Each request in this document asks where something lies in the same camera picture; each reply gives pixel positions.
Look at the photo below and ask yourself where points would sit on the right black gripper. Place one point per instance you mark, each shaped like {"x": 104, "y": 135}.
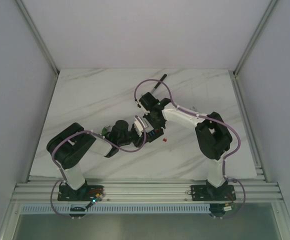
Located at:
{"x": 147, "y": 116}

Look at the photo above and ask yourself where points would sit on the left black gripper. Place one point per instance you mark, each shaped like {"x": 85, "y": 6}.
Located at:
{"x": 138, "y": 141}

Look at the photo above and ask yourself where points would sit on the black fuse box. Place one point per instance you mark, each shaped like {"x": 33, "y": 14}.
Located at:
{"x": 153, "y": 138}

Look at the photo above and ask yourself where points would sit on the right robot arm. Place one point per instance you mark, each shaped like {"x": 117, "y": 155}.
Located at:
{"x": 214, "y": 140}

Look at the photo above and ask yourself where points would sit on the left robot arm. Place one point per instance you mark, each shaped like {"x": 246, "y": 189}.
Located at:
{"x": 68, "y": 148}

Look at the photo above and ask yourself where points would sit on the green plastic tap fitting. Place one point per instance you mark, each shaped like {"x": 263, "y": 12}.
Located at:
{"x": 106, "y": 130}

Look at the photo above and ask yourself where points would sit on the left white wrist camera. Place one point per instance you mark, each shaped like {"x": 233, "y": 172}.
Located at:
{"x": 140, "y": 125}

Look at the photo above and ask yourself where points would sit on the claw hammer black handle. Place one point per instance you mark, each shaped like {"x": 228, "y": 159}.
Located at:
{"x": 158, "y": 83}

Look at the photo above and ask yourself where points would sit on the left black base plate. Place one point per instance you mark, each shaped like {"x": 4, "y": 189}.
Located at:
{"x": 85, "y": 193}

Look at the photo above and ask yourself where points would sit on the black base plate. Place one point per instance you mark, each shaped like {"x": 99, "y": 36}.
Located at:
{"x": 85, "y": 193}
{"x": 209, "y": 193}

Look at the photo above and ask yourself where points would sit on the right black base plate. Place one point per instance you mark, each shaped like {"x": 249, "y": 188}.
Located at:
{"x": 209, "y": 193}

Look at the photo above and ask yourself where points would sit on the aluminium rail base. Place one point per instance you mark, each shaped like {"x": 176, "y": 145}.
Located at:
{"x": 38, "y": 190}

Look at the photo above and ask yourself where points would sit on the white slotted cable duct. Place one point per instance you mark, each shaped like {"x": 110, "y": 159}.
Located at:
{"x": 125, "y": 208}

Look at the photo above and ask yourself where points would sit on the right aluminium frame post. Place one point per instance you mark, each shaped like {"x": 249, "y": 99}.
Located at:
{"x": 256, "y": 36}

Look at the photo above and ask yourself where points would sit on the aluminium frame post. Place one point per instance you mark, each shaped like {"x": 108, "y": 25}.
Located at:
{"x": 256, "y": 36}
{"x": 37, "y": 36}

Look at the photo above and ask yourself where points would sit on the left aluminium frame post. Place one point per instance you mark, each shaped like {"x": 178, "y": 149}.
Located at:
{"x": 37, "y": 36}

